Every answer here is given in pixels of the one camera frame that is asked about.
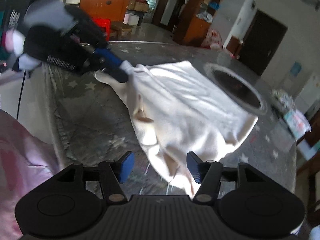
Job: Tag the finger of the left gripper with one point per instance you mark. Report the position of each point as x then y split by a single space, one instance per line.
115 71
108 61

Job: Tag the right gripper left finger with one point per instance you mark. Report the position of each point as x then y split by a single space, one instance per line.
112 174

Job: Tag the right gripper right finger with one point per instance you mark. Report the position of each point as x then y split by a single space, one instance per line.
208 175

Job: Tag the cream white garment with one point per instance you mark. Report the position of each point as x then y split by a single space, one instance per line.
175 110

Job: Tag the gloved left hand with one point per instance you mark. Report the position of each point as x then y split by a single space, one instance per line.
17 23

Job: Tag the round black induction cooktop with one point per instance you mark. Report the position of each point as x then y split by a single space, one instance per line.
237 88

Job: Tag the tissue box pack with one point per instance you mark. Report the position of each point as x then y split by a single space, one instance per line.
297 123

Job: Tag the polka dot play tent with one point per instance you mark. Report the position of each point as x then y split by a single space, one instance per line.
213 40

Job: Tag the crumpled patterned cloth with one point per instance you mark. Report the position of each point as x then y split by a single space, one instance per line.
283 99

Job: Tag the wooden shelf cabinet left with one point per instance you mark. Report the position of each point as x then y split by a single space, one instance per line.
194 21

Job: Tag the water dispenser with blue bottle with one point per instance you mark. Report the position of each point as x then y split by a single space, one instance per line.
292 76

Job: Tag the white refrigerator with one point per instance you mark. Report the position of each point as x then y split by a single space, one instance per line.
308 95

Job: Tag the dark wooden entrance door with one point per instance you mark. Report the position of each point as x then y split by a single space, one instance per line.
261 41

